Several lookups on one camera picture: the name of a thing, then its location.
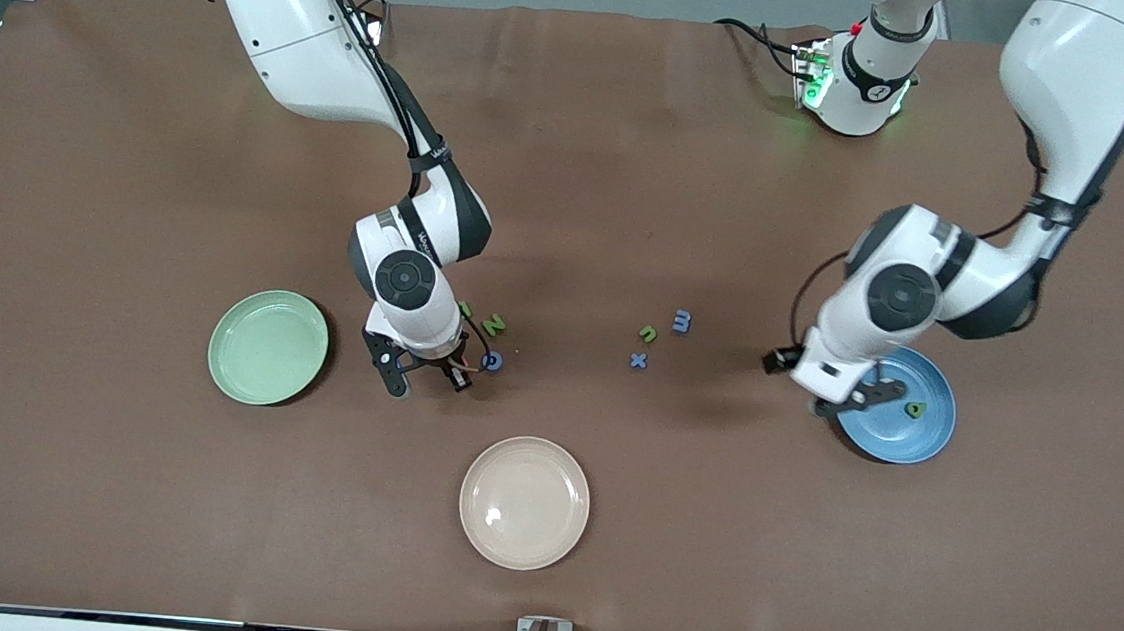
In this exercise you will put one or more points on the green letter p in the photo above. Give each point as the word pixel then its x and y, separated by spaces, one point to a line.
pixel 916 409

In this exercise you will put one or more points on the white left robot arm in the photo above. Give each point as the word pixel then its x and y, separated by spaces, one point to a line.
pixel 1072 85

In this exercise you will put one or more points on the blue round plate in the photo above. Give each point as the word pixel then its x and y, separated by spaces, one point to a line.
pixel 913 443

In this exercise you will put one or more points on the blue letter G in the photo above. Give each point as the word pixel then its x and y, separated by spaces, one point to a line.
pixel 497 362

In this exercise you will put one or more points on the blue letter x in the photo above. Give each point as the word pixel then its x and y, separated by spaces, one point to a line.
pixel 638 360

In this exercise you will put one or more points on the brown table mat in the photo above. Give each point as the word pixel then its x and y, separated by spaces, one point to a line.
pixel 633 181

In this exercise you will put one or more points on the green letter u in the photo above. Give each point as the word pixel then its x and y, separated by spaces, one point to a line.
pixel 643 334

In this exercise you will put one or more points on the blue letter m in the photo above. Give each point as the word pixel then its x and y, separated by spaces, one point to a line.
pixel 682 320

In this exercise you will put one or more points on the green letter N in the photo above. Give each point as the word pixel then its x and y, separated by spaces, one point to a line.
pixel 493 325

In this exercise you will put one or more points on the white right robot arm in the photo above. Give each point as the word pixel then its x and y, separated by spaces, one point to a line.
pixel 312 45

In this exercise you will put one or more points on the beige round plate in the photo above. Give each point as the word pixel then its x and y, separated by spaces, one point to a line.
pixel 524 503

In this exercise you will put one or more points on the green round plate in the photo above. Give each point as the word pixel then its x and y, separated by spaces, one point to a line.
pixel 267 363

